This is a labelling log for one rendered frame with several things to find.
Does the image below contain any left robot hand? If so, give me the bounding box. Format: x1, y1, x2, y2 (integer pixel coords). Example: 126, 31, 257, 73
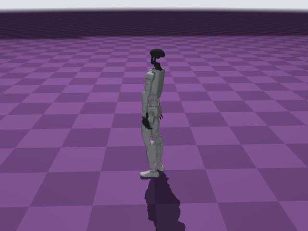
142, 113, 152, 129

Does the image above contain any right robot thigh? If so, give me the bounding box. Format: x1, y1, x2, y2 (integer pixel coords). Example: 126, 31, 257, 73
151, 109, 163, 145

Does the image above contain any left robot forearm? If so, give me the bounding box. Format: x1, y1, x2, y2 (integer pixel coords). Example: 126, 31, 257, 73
141, 92, 149, 117

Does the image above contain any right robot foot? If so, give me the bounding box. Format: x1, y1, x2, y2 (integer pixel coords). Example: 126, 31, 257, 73
155, 164, 165, 171

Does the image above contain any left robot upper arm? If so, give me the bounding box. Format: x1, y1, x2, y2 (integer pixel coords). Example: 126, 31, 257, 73
144, 71, 155, 98

